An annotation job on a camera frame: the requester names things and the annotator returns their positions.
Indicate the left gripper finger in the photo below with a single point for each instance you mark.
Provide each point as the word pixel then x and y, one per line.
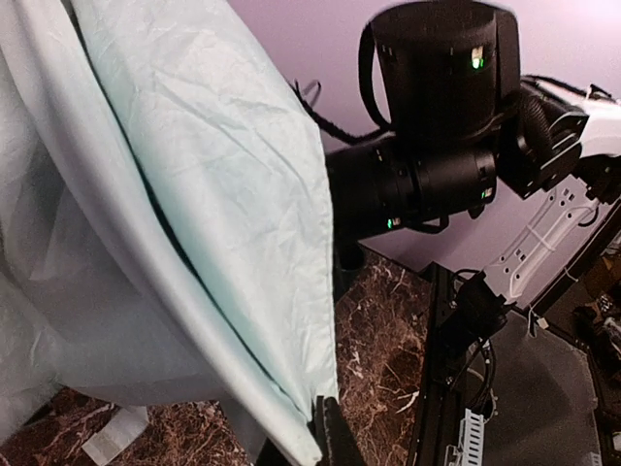
pixel 333 435

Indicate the mint green folding umbrella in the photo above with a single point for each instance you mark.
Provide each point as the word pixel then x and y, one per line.
pixel 166 220

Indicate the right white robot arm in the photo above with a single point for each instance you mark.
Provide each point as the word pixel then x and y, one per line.
pixel 455 117

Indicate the black front table rail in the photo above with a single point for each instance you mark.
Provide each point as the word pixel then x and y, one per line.
pixel 440 404

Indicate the white slotted cable duct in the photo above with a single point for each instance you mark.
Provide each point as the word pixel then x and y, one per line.
pixel 470 447

